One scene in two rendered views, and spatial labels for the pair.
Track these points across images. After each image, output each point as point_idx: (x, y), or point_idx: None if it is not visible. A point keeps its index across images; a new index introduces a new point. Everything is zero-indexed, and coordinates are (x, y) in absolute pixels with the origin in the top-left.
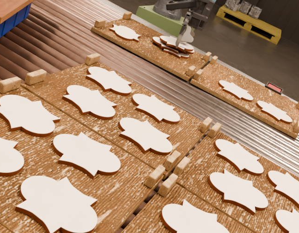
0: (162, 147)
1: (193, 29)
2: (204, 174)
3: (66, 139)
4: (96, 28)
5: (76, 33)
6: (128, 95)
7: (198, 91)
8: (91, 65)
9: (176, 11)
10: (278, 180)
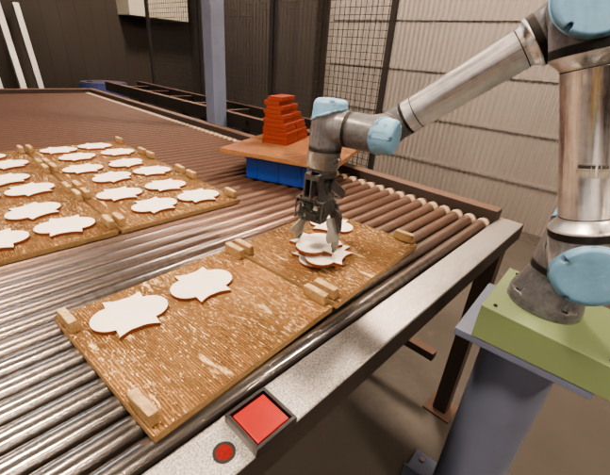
0: (101, 194)
1: (601, 381)
2: (65, 205)
3: (125, 173)
4: None
5: None
6: (178, 200)
7: (205, 253)
8: (225, 195)
9: (524, 286)
10: (13, 234)
